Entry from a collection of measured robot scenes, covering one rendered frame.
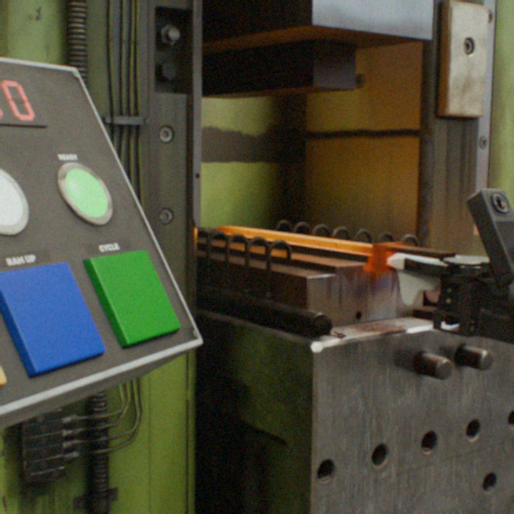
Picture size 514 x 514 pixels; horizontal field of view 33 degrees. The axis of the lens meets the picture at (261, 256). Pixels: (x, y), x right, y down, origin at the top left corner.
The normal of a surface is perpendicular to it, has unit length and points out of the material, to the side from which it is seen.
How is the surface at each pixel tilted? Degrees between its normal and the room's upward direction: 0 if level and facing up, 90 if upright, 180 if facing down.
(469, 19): 90
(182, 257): 90
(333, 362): 90
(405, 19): 90
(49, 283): 60
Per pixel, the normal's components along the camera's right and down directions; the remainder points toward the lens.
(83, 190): 0.76, -0.44
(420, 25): 0.60, 0.11
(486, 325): -0.80, 0.06
